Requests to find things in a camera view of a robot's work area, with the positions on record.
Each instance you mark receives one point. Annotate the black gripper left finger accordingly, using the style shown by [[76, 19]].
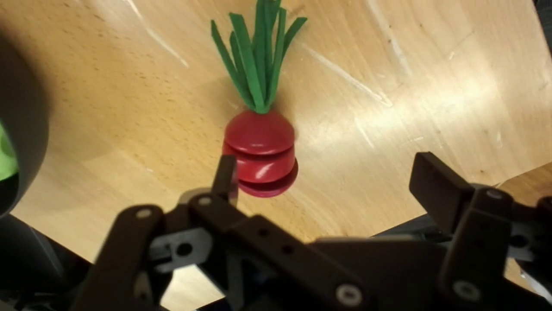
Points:
[[223, 181]]

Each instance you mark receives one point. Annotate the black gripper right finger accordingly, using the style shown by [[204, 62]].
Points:
[[440, 192]]

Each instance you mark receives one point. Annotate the red toy radish green leaves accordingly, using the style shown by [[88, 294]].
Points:
[[261, 149]]

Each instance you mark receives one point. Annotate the black bowl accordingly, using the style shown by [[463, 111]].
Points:
[[28, 114]]

